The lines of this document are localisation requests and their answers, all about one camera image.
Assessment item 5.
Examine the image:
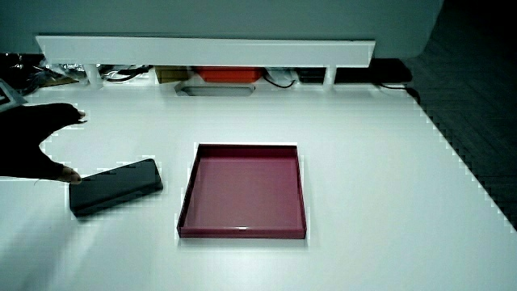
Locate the person's left hand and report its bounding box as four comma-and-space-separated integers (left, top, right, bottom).
0, 78, 87, 185

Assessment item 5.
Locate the black battery pack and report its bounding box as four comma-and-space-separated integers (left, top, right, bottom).
67, 158, 165, 218

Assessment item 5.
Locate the white desk shelf riser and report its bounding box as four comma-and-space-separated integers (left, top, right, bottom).
35, 35, 376, 88

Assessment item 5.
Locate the white desk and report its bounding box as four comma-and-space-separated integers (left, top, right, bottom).
0, 76, 517, 291

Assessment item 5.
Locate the crinkled silver foil bag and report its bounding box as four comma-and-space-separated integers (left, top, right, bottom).
42, 60, 102, 82

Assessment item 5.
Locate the olive cardboard box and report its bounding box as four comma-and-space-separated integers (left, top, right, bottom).
154, 65, 191, 85

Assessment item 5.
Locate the orange box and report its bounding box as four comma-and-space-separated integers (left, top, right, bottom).
195, 66, 266, 84

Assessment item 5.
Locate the maroon tray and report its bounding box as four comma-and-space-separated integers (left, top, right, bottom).
176, 142, 308, 240

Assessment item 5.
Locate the black box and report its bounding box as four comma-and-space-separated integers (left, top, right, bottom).
296, 67, 327, 85

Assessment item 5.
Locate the black cable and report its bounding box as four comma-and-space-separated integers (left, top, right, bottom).
263, 74, 297, 90
375, 82, 422, 104
99, 65, 153, 83

